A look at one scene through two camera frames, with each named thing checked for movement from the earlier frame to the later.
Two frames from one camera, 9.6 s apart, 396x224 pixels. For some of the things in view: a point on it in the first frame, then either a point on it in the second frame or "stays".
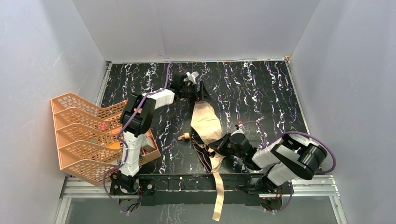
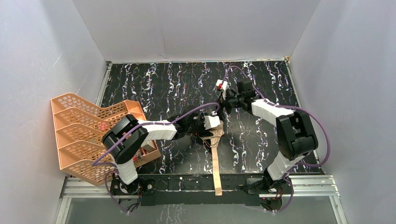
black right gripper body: (221, 144) -> (228, 97)
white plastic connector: (241, 129) -> (219, 83)
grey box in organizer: (151, 146) stays
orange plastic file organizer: (90, 143) stays
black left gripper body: (198, 91) -> (201, 130)
